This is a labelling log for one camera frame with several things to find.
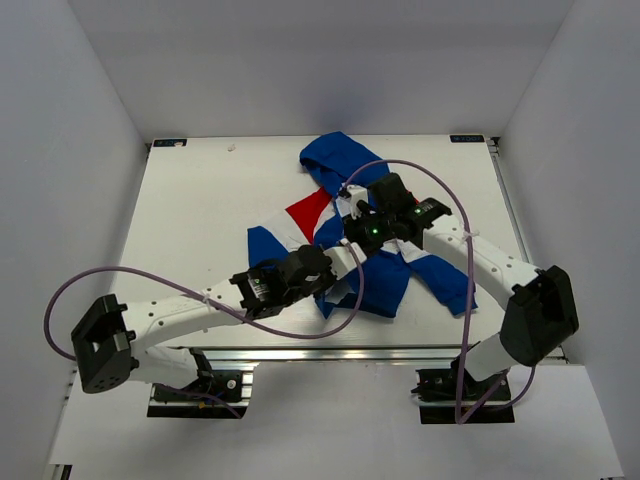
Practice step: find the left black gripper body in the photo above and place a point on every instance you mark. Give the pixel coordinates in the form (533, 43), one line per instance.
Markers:
(324, 279)

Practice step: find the right blue corner label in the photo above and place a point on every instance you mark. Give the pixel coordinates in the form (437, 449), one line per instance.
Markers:
(467, 138)

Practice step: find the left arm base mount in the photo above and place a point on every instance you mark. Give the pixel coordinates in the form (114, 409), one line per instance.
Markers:
(224, 395)

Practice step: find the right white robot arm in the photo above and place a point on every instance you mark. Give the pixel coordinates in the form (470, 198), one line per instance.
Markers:
(538, 304)

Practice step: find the blue corner label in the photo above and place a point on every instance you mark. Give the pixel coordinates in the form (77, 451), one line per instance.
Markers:
(169, 143)
(467, 138)

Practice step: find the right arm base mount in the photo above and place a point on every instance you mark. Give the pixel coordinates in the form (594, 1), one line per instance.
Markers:
(435, 393)

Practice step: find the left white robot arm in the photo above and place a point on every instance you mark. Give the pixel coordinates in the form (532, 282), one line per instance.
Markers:
(115, 342)

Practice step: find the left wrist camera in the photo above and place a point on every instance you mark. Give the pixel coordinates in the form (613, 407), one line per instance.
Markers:
(344, 258)

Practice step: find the aluminium table front rail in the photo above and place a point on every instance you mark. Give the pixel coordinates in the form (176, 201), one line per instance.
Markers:
(306, 354)

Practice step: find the left blue corner label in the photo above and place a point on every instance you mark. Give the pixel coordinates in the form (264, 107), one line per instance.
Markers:
(169, 143)

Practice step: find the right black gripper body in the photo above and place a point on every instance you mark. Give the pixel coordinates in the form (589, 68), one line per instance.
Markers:
(372, 231)

